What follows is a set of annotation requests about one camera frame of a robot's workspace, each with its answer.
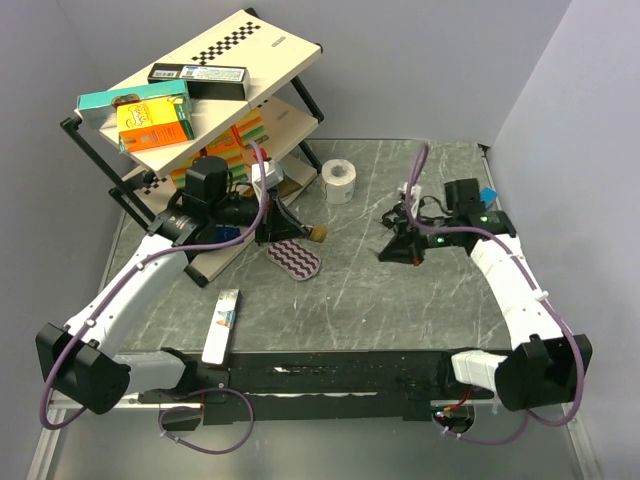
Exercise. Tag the beige black tiered shelf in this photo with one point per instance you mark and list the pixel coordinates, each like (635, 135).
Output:
(274, 59)

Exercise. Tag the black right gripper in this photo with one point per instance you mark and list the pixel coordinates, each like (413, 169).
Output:
(405, 247)

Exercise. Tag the blue snack bag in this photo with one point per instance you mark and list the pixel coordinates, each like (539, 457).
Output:
(226, 233)

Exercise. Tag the orange yellow box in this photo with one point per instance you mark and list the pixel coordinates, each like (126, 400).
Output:
(154, 123)

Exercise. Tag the pink striped sponge pad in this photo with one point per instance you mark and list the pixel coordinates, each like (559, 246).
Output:
(297, 261)

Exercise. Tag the white toothpaste box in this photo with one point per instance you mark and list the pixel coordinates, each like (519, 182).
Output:
(221, 326)

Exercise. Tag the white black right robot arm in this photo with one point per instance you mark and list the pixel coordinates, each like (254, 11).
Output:
(547, 363)

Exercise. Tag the brass padlock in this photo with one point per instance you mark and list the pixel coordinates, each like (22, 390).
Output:
(317, 233)

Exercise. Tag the black white long box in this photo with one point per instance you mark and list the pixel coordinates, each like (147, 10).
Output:
(205, 82)

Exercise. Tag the black padlock with keys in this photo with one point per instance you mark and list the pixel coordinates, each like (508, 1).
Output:
(398, 220)

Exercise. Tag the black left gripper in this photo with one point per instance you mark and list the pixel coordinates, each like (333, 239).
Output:
(277, 223)

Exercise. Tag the blue silver box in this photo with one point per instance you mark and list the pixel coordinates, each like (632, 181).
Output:
(489, 197)

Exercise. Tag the yellow green sponge pack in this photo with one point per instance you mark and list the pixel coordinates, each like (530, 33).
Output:
(249, 128)
(227, 147)
(178, 175)

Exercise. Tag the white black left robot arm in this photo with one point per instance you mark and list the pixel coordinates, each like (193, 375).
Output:
(83, 359)

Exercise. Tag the teal long box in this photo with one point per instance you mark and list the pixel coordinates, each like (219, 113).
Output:
(98, 109)

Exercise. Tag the white toilet paper roll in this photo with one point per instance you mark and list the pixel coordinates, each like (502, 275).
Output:
(338, 181)

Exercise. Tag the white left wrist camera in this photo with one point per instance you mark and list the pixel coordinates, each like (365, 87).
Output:
(266, 175)

